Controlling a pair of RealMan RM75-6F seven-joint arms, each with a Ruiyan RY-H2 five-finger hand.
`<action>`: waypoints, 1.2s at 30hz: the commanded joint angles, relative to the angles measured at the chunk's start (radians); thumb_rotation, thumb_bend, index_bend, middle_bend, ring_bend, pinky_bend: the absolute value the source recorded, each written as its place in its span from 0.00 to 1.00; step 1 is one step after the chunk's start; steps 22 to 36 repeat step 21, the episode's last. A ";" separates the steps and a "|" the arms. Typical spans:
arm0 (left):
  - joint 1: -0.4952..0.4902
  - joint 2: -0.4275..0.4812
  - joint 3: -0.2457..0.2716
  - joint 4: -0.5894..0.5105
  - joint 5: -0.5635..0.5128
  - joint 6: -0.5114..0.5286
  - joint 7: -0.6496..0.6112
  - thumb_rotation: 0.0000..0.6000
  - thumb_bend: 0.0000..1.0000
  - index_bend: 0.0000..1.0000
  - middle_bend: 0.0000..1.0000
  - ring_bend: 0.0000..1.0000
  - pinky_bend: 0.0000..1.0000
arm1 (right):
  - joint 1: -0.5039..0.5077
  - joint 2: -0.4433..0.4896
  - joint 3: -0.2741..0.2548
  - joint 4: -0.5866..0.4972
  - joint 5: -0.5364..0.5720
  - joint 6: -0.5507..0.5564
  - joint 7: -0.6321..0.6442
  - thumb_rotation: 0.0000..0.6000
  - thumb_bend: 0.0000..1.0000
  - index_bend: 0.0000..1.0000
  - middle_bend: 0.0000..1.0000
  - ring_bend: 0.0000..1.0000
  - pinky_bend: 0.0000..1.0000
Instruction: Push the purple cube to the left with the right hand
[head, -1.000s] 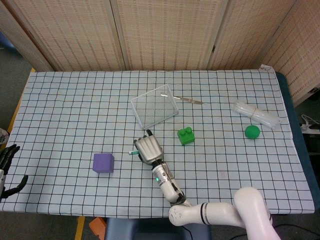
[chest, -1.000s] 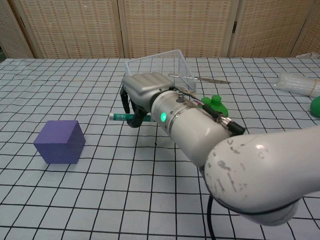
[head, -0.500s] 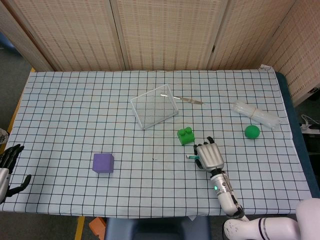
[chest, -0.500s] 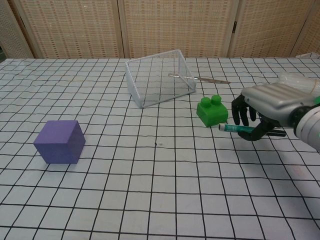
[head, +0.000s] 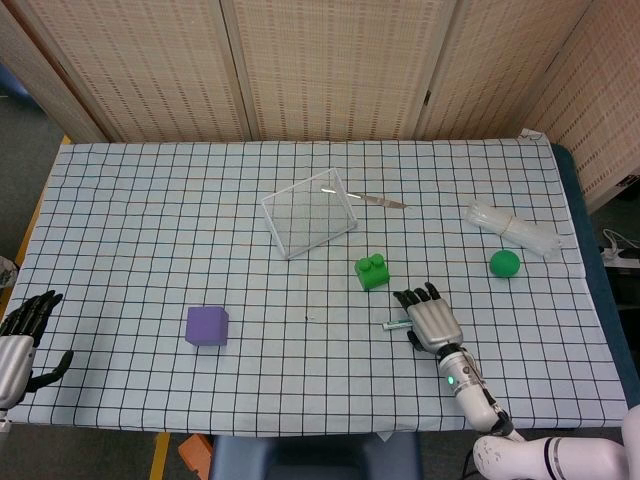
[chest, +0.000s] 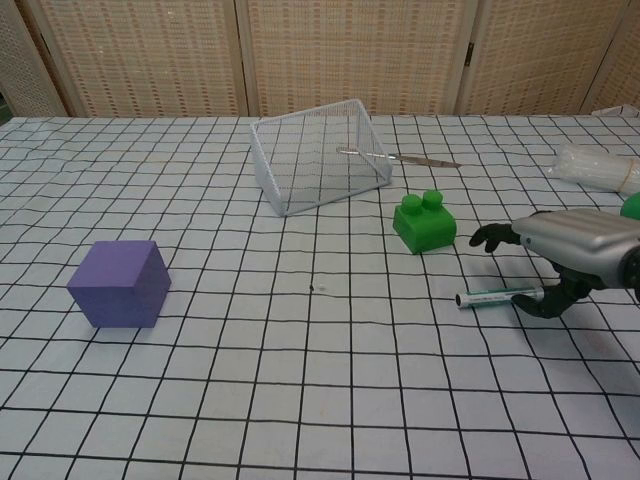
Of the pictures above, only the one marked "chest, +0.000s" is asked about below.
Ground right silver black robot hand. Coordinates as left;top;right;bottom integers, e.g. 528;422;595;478
469;208;635;321

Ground teal pen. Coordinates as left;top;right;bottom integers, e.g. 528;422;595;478
455;286;546;310

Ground purple cube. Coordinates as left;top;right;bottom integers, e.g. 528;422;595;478
66;240;172;329

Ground green ball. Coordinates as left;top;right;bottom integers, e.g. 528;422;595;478
619;192;640;222

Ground bundle of clear sticks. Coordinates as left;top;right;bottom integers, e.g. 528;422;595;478
552;144;640;195

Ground tan rubber band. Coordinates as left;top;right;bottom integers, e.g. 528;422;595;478
617;158;640;194

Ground green toy building brick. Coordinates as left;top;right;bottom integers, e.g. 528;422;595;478
392;190;458;256

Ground metal scalpel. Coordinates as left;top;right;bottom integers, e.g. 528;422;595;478
335;146;462;168

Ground wooden folding screen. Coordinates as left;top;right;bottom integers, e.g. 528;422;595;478
0;0;640;120

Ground clear plastic box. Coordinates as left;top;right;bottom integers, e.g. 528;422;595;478
250;98;394;218

